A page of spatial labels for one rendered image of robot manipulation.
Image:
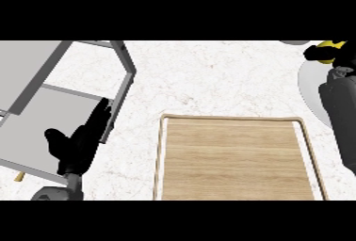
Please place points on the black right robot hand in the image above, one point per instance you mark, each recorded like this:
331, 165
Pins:
340, 55

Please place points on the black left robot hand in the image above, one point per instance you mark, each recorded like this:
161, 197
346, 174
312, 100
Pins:
78, 144

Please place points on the yellow lemon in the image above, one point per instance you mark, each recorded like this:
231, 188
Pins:
331, 47

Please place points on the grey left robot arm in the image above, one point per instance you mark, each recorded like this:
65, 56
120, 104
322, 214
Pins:
65, 189

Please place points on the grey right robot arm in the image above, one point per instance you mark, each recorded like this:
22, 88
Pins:
343, 119

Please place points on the grey plate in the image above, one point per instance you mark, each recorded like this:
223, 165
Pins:
313, 88

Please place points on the light wooden tray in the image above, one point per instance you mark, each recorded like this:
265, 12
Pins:
238, 160

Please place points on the small grey round object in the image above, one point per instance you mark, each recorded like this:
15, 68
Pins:
294, 42

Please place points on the small yellow peg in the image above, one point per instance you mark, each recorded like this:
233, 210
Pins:
19, 177

